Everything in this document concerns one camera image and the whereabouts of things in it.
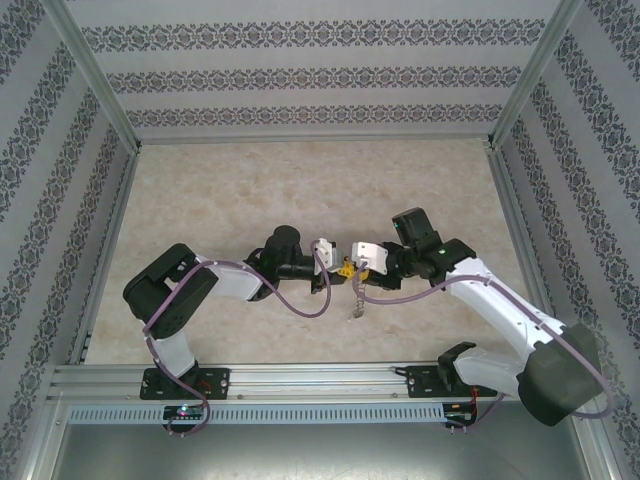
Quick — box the left aluminium table edge rail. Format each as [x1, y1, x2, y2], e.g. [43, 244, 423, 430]
[68, 147, 142, 366]

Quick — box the grey slotted cable duct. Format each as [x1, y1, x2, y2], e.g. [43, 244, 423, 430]
[67, 403, 446, 424]

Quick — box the left circuit board green light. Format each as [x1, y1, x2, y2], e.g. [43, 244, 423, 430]
[162, 405, 208, 421]

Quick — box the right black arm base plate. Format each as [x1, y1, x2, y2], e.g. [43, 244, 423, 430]
[405, 364, 499, 400]

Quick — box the aluminium frame post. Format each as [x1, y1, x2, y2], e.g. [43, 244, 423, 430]
[39, 0, 142, 152]
[485, 0, 587, 150]

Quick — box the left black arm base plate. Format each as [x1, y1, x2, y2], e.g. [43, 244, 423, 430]
[139, 367, 232, 401]

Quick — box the left aluminium frame post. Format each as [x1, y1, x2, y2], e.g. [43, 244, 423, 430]
[39, 0, 142, 152]

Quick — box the grey sheet metal panel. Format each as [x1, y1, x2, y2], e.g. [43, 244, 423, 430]
[49, 399, 614, 480]

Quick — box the aluminium table edge rail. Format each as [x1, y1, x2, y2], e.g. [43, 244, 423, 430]
[68, 147, 142, 366]
[485, 142, 571, 361]

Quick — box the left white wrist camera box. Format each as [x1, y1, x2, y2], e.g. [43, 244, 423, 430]
[312, 237, 341, 270]

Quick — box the right aluminium table edge rail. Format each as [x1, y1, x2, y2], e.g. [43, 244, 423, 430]
[485, 142, 571, 361]

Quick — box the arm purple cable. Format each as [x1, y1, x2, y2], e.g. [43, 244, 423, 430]
[142, 239, 334, 439]
[352, 257, 615, 431]

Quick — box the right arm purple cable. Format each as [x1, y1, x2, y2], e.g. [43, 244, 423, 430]
[352, 257, 615, 431]

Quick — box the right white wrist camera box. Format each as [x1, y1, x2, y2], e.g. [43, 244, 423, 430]
[350, 240, 391, 275]

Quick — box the right aluminium frame post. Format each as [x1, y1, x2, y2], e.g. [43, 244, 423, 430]
[485, 0, 587, 150]

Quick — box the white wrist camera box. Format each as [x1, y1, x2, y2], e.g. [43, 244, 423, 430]
[350, 240, 391, 275]
[312, 237, 341, 270]

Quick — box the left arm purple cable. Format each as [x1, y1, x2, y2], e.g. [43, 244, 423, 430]
[142, 239, 334, 439]

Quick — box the aluminium mounting rail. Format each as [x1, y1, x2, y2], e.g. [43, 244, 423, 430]
[47, 362, 596, 401]

